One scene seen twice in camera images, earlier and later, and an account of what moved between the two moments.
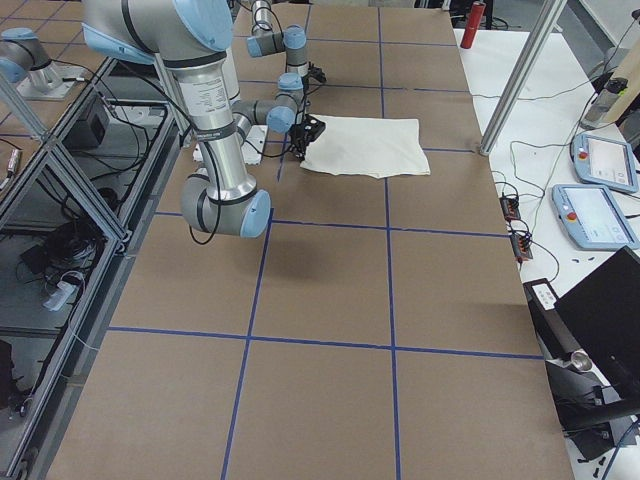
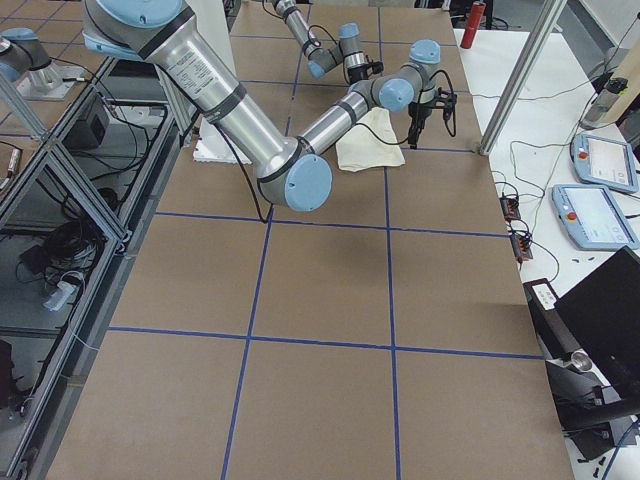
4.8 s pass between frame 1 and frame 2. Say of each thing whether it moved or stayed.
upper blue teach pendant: stayed
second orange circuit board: stayed
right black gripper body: moved
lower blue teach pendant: stayed
